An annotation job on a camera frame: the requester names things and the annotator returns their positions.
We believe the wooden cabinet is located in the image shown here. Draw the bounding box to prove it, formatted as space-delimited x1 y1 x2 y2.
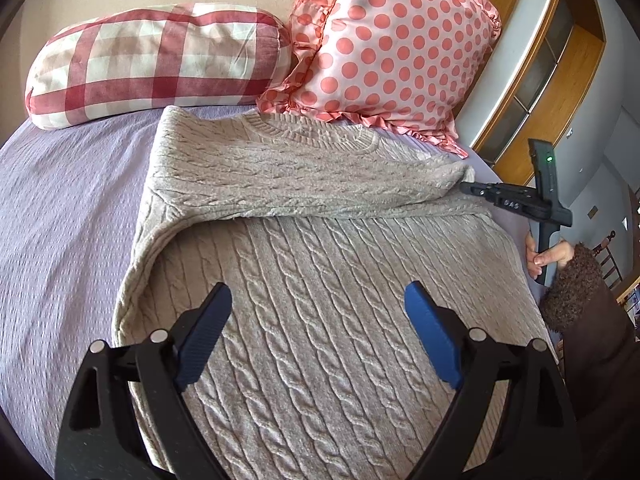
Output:
457 0 608 186

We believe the person's right hand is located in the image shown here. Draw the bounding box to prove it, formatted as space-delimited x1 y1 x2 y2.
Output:
524 233 577 277

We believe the beige cable-knit sweater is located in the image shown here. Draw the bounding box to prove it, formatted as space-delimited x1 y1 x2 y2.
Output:
111 105 561 480

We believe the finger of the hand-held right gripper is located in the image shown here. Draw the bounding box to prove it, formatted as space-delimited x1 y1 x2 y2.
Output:
459 181 543 216

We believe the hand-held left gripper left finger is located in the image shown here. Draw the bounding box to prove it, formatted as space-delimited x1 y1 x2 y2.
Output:
54 282 242 480

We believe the person's right forearm brown sleeve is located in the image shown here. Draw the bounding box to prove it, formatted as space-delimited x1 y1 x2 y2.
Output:
541 242 640 480

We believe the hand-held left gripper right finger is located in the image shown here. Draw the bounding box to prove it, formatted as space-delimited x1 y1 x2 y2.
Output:
400 280 585 480

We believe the dark wooden chair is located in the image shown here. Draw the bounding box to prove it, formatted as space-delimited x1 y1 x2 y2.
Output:
590 230 626 288

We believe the pink polka dot pillow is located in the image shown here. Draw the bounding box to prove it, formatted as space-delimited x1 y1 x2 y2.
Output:
256 0 502 157

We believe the red white checkered pillow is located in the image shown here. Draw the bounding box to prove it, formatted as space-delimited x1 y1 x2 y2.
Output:
25 2 293 132

